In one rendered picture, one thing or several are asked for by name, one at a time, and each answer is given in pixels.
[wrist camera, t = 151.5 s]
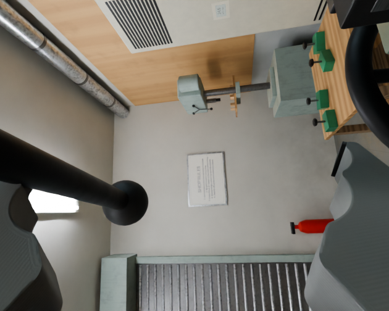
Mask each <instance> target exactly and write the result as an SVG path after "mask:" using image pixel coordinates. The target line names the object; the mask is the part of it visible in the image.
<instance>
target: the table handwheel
mask: <svg viewBox="0 0 389 311"><path fill-rule="evenodd" d="M378 32H379V30H378V28H377V24H375V25H367V26H363V27H355V28H353V30H352V32H351V35H350V37H349V40H348V44H347V47H346V53H345V78H346V84H347V87H348V91H349V95H350V97H351V100H352V102H353V104H354V106H355V108H356V110H357V112H358V114H359V115H360V117H361V118H362V120H363V121H364V123H365V124H366V125H367V127H368V128H369V129H370V131H371V132H373V134H374V135H375V136H376V137H377V138H378V139H379V140H380V141H381V142H382V143H383V144H384V145H386V147H387V148H389V104H388V103H387V101H386V100H385V98H384V96H383V94H382V93H381V91H380V89H379V86H378V84H381V83H389V68H381V69H373V65H372V51H373V47H374V42H375V39H376V37H377V34H378Z"/></svg>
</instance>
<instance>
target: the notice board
mask: <svg viewBox="0 0 389 311"><path fill-rule="evenodd" d="M186 160H187V177H188V206H189V207H202V206H215V205H228V204H227V187H226V177H225V161H224V152H223V151H221V152H207V153H199V154H187V155H186Z"/></svg>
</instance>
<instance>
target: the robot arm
mask: <svg viewBox="0 0 389 311"><path fill-rule="evenodd" d="M331 176H333V177H335V181H336V182H337V184H338V186H337V189H336V191H335V194H334V197H333V199H332V202H331V204H330V212H331V214H332V216H333V218H334V221H332V222H330V223H328V224H327V226H326V227H325V230H324V233H323V235H322V238H321V240H320V243H319V246H318V248H317V251H316V254H315V256H314V259H313V261H312V264H311V267H310V271H309V274H308V278H307V282H306V286H305V289H304V296H305V300H306V302H307V304H308V306H309V307H310V308H311V310H312V311H389V166H387V165H386V164H385V163H383V162H382V161H381V160H380V159H378V158H377V157H376V156H374V155H373V154H372V153H370V152H369V151H368V150H367V149H365V148H364V147H362V146H361V145H360V144H358V143H355V142H344V141H343V142H342V143H341V144H340V148H339V150H338V154H337V157H336V160H335V164H334V166H333V170H332V174H331ZM32 191H33V189H30V188H26V187H23V186H22V184H10V183H6V182H2V181H0V311H61V309H62V304H63V300H62V295H61V291H60V288H59V283H58V280H57V276H56V273H55V271H54V269H53V268H52V266H51V264H50V262H49V260H48V258H47V257H46V254H45V253H44V251H43V249H42V247H41V245H40V243H39V242H38V240H37V238H36V236H35V235H34V234H33V233H32V232H33V229H34V227H35V225H36V223H37V221H38V216H37V214H36V212H35V210H34V208H33V206H32V204H31V202H30V200H29V196H30V194H31V192H32Z"/></svg>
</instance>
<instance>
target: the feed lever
mask: <svg viewBox="0 0 389 311"><path fill-rule="evenodd" d="M0 181H2V182H6V183H10V184H22V186H23V187H26V188H30V189H35V190H38V191H42V192H46V193H50V194H55V195H58V196H62V197H67V198H70V199H75V200H78V201H83V202H87V203H90V204H95V205H100V206H102V210H103V212H104V214H105V216H106V218H107V219H108V220H109V221H111V222H112V223H114V224H116V225H122V226H127V225H132V224H134V223H136V222H138V221H139V220H141V218H142V217H143V216H144V214H145V213H146V211H147V209H148V195H147V193H146V191H145V189H144V188H143V187H142V186H141V185H140V184H138V183H136V182H134V181H130V180H122V181H118V182H116V183H114V184H112V185H110V184H109V183H106V182H105V181H103V180H100V179H99V178H96V177H95V176H93V175H90V174H89V173H86V172H84V171H83V170H80V169H79V168H77V167H74V166H73V165H70V164H68V163H67V162H65V161H63V160H61V159H59V158H57V157H55V156H53V155H51V154H49V153H47V152H45V151H43V150H41V149H39V148H37V147H35V146H33V145H31V144H29V143H27V142H25V141H23V140H21V139H19V138H17V137H15V136H14V135H12V134H10V133H8V132H6V131H4V130H2V129H0Z"/></svg>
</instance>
